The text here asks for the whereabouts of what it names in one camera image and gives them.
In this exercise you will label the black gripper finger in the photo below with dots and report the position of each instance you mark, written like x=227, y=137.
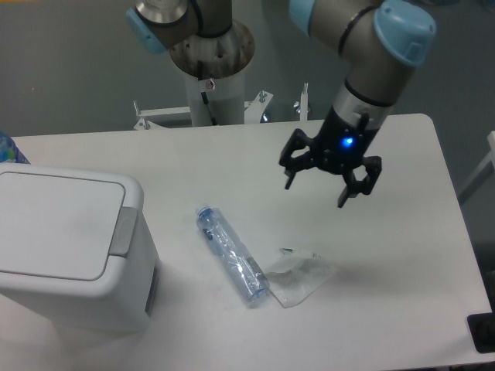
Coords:
x=373, y=167
x=296, y=155

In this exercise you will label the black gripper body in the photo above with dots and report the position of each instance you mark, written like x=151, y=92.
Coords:
x=340, y=146

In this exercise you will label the white push-lid trash can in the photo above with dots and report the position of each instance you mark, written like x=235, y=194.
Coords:
x=76, y=248

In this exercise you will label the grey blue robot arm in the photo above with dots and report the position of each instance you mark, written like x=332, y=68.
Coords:
x=383, y=41

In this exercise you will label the clear plastic water bottle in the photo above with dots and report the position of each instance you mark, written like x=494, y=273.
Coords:
x=242, y=268

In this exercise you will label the crumpled clear plastic wrapper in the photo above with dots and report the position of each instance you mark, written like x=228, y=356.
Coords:
x=296, y=274

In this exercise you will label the black device at table corner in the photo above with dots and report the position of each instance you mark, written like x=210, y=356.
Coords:
x=481, y=327

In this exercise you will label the blue labelled bottle at edge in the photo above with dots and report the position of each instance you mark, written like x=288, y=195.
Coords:
x=9, y=152

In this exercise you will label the white metal base frame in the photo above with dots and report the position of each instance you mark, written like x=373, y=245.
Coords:
x=255, y=112

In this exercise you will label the white frame at right edge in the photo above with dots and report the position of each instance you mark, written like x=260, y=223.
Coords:
x=479, y=175

